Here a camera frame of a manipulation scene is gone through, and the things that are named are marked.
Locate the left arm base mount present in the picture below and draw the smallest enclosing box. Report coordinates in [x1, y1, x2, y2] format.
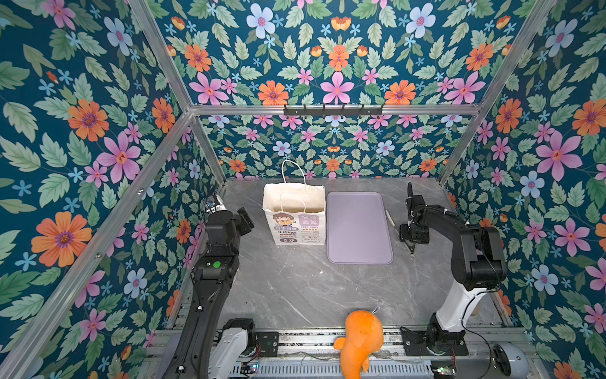
[241, 331, 280, 359]

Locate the white printed paper bag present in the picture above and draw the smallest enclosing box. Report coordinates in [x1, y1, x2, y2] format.
[262, 159, 328, 246]

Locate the orange plush toy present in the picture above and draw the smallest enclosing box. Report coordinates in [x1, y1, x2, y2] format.
[333, 310, 384, 379]

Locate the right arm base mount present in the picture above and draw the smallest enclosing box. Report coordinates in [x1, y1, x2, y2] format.
[399, 325, 469, 356]

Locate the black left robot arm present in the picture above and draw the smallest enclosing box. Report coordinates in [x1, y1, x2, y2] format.
[162, 208, 254, 378]

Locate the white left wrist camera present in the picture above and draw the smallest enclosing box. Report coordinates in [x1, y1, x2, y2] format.
[205, 194, 227, 214]

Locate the grey dome device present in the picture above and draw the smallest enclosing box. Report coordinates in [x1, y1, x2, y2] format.
[491, 343, 530, 378]

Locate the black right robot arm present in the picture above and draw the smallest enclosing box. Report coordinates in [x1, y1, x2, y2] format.
[399, 184, 507, 356]

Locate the perforated metal cable tray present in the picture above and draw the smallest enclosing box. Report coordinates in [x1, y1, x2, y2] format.
[229, 360, 434, 378]

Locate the lilac rectangular tray mat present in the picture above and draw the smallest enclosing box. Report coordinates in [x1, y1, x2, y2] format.
[326, 192, 394, 265]

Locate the black hook rail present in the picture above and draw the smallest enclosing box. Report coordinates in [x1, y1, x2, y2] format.
[282, 104, 383, 118]

